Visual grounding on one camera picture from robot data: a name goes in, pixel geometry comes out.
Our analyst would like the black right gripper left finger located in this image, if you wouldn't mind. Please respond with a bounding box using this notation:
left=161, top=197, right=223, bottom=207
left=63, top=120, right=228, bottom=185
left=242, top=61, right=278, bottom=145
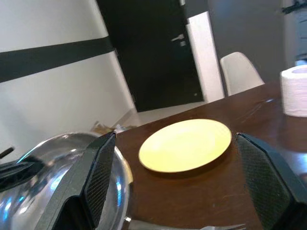
left=35, top=131, right=118, bottom=230

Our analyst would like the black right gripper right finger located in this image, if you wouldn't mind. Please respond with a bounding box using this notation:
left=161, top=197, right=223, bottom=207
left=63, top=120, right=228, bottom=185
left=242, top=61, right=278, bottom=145
left=233, top=132, right=307, bottom=230

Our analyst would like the shiny steel kettle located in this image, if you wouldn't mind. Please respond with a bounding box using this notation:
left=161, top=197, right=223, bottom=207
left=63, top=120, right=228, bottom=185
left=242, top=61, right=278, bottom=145
left=0, top=132, right=134, bottom=230

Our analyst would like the silver metal fork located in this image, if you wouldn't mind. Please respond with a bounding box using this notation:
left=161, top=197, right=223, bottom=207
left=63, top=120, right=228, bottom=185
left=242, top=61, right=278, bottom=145
left=127, top=219, right=248, bottom=230

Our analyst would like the white paper towel roll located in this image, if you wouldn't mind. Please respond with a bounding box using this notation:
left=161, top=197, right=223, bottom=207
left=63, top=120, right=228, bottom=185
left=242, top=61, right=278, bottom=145
left=280, top=65, right=307, bottom=117

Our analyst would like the yellow round plate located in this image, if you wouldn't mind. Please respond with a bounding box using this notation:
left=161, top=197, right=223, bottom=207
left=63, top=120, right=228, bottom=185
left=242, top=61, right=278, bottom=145
left=138, top=118, right=233, bottom=173

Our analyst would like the white plastic chair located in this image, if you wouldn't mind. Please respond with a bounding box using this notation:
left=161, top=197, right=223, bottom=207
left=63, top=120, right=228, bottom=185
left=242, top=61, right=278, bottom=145
left=220, top=52, right=265, bottom=97

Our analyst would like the black door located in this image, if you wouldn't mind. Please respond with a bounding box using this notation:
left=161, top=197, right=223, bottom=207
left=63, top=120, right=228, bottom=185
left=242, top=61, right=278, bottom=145
left=95, top=0, right=204, bottom=113

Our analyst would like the silver door handle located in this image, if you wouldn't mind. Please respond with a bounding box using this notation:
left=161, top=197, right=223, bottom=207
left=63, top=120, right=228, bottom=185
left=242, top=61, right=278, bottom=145
left=170, top=34, right=186, bottom=46

